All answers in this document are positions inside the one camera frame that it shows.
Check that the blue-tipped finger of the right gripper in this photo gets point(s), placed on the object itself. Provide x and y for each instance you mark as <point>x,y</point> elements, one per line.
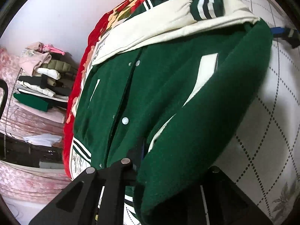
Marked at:
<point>289,35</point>

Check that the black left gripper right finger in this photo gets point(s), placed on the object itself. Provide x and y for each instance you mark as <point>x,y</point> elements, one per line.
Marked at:
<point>212,199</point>

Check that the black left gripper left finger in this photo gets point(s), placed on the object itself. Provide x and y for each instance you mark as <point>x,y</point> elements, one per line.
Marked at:
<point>94,197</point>

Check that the green and cream varsity jacket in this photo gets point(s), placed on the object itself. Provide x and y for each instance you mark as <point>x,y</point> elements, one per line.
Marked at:
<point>168,88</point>

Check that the pile of folded clothes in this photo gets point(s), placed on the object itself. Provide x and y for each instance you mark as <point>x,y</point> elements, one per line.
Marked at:
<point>40,88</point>

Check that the white quilted bed sheet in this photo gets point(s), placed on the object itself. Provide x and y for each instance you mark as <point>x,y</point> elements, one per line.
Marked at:
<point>262,158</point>

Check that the pink floral fabric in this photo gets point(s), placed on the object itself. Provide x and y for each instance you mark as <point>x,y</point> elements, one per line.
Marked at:
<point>32,173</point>

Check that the red floral plush blanket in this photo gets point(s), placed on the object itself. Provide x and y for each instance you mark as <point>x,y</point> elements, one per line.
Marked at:
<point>107,22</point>

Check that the olive green puffer jacket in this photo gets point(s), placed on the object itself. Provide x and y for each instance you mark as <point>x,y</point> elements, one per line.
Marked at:
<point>60,66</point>

